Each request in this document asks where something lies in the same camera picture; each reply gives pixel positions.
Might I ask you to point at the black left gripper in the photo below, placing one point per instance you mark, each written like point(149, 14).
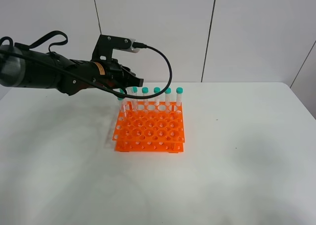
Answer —
point(113, 75)

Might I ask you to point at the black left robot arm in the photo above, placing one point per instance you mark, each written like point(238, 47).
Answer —
point(53, 71)

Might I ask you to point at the clear test tube teal cap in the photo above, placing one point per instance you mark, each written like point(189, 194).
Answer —
point(133, 101)

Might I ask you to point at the test tube front-left teal cap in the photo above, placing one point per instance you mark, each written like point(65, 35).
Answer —
point(122, 115)

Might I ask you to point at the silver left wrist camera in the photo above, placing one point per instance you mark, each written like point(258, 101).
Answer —
point(130, 46)

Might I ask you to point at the orange test tube rack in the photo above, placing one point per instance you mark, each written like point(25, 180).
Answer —
point(152, 129)

